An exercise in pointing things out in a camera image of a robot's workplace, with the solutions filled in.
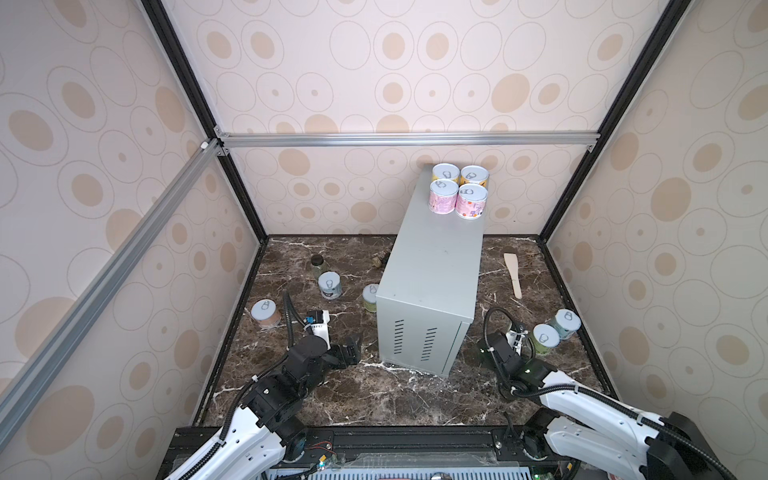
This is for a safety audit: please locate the green label can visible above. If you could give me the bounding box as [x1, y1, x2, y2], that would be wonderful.
[362, 284, 379, 313]
[529, 324, 561, 356]

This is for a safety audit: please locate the teal label can right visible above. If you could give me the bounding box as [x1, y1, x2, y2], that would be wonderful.
[550, 309, 582, 341]

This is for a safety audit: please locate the teal label can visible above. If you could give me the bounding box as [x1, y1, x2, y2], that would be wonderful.
[317, 271, 342, 300]
[550, 309, 582, 341]

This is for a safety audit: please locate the green label can behind cabinet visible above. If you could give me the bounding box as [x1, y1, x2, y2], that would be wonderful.
[362, 284, 379, 313]

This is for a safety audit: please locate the pink label can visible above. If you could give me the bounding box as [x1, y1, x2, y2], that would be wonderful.
[429, 179, 459, 215]
[455, 183, 488, 220]

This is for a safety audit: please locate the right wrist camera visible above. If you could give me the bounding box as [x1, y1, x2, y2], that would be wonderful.
[506, 330, 528, 355]

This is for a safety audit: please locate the grey metal cabinet box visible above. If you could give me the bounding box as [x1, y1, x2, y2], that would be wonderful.
[376, 167, 485, 377]

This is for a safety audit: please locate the teal label can left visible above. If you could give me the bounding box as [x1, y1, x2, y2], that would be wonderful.
[317, 271, 342, 300]

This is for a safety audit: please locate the wooden spatula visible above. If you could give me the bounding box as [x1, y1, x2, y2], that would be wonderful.
[504, 253, 522, 300]

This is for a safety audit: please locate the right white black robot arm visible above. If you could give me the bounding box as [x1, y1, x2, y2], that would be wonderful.
[479, 306, 734, 479]

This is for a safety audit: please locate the left diagonal aluminium bar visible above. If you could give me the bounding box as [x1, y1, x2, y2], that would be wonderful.
[0, 137, 222, 448]

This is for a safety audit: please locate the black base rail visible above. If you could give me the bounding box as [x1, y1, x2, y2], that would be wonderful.
[155, 422, 676, 480]

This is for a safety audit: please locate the brown label can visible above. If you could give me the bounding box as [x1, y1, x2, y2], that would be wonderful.
[250, 299, 281, 329]

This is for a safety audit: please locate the orange label can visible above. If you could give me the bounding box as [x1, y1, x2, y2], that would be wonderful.
[459, 165, 489, 188]

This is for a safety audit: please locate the yellow label can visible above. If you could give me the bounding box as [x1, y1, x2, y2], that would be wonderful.
[432, 163, 461, 183]

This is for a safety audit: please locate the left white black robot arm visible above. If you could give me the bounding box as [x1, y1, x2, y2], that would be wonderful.
[168, 291, 362, 479]

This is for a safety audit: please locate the horizontal aluminium frame bar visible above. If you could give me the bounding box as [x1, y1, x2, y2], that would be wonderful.
[202, 130, 600, 152]

